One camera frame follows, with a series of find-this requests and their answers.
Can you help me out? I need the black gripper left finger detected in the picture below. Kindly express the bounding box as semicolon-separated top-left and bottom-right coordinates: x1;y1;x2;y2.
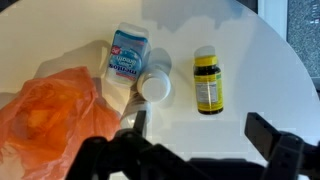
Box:
64;109;208;180

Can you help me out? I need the white pill bottle yellow label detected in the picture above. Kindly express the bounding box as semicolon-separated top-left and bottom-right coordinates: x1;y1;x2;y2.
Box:
136;47;174;104

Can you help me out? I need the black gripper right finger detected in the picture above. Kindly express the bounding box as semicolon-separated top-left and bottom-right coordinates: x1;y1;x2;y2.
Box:
244;112;320;180

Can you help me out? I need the blue mentos gum box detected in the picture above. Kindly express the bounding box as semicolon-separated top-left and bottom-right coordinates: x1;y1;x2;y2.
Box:
105;22;150;89

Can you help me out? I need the orange plastic bag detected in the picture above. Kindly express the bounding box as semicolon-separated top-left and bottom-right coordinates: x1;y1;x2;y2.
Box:
0;65;122;180

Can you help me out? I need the yellow and brown bottle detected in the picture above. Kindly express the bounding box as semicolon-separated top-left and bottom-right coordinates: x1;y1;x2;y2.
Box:
193;45;225;116

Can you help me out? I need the small white tube bottle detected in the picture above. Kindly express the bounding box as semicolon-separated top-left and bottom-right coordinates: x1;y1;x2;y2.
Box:
119;90;153;132

